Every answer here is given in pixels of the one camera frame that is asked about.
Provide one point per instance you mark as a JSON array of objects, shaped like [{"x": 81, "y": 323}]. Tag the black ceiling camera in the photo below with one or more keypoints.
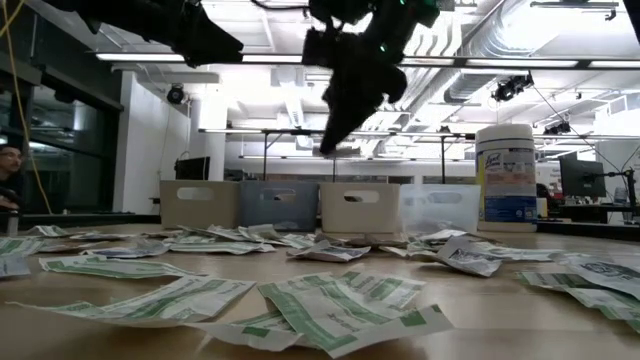
[
  {"x": 557, "y": 128},
  {"x": 512, "y": 87}
]

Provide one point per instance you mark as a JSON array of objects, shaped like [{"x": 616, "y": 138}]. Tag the dark grey plastic bin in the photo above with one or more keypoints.
[{"x": 280, "y": 215}]

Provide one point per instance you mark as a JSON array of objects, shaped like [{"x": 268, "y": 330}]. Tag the white plastic bin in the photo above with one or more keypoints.
[{"x": 360, "y": 215}]

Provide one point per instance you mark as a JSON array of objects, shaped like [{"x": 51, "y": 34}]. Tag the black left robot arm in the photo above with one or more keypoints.
[{"x": 100, "y": 15}]

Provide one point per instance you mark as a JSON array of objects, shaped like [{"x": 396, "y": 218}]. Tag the person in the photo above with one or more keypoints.
[{"x": 10, "y": 165}]

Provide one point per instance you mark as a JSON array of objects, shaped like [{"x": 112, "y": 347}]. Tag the black wall camera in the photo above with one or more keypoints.
[{"x": 175, "y": 94}]

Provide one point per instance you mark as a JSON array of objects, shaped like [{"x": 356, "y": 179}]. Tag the black station frame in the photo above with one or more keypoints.
[{"x": 300, "y": 132}]

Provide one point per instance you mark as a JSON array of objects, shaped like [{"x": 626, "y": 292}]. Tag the ceiling light strip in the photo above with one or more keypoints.
[
  {"x": 140, "y": 57},
  {"x": 520, "y": 63}
]

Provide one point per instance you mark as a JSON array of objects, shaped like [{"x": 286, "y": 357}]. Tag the clear plastic bin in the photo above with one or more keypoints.
[{"x": 440, "y": 210}]

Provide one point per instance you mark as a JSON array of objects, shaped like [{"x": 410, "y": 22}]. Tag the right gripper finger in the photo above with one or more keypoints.
[
  {"x": 355, "y": 105},
  {"x": 396, "y": 85}
]

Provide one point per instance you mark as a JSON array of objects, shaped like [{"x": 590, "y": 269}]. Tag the black computer monitor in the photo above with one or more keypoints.
[
  {"x": 192, "y": 168},
  {"x": 582, "y": 177}
]

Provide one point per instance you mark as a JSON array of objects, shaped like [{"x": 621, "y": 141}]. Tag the disinfecting wipes canister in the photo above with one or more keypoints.
[{"x": 506, "y": 175}]

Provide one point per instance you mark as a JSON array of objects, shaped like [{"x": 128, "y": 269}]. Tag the light grey plastic bin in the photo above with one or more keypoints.
[{"x": 200, "y": 210}]

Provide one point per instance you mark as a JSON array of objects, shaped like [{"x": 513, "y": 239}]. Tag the silver metal post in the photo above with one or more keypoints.
[{"x": 12, "y": 222}]

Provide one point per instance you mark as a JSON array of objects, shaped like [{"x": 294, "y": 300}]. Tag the white packet red print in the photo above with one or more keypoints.
[{"x": 70, "y": 246}]

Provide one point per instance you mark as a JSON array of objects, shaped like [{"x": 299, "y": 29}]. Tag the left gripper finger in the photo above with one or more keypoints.
[{"x": 215, "y": 45}]

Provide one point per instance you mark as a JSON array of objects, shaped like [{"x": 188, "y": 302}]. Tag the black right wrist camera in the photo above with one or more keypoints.
[{"x": 317, "y": 47}]

